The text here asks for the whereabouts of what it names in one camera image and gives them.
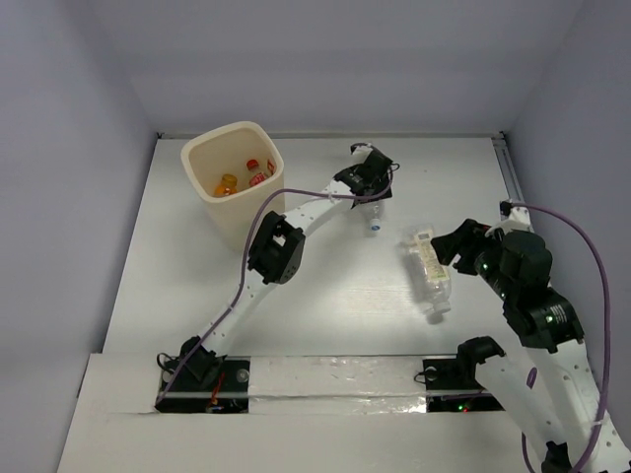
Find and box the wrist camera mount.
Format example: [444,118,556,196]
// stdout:
[350,143,375,161]
[498,200,532,234]

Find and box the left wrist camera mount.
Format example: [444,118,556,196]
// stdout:
[350,143,375,161]

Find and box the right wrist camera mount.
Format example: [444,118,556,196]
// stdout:
[498,200,532,234]

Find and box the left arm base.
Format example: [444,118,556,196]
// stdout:
[155,337,250,414]

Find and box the red label cola bottle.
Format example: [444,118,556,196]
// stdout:
[245,159,269,187]

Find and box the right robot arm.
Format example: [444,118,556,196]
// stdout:
[431,218,630,472]

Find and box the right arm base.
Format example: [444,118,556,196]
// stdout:
[414,336,505,414]

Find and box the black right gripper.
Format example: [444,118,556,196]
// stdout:
[429,216,516,299]

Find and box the aluminium table edge rail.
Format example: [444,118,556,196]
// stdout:
[491,132,524,201]

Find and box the cream plastic bin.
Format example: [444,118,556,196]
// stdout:
[180,121,284,251]

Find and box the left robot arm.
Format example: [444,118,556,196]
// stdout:
[172,143,396,389]

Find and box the orange juice bottle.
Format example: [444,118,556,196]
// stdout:
[213,173,238,198]

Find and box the silver tape strip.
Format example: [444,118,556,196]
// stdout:
[247,356,427,416]

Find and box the clear bottle white cap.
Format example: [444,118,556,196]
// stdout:
[361,201,384,234]

